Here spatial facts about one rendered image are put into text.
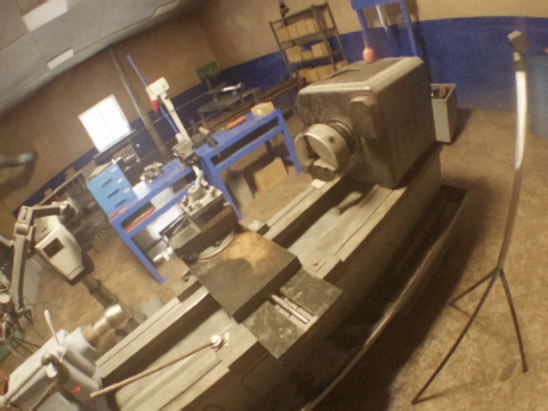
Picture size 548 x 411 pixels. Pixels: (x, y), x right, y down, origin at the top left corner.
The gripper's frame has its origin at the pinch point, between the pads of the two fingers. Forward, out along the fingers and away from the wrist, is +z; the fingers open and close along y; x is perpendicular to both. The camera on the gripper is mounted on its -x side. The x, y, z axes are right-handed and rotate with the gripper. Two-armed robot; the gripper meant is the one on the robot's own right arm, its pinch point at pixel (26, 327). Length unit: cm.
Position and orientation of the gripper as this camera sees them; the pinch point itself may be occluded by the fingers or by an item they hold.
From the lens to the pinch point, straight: 163.3
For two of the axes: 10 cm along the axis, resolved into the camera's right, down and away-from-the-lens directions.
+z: 5.8, 8.1, 0.5
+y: 7.6, -5.6, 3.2
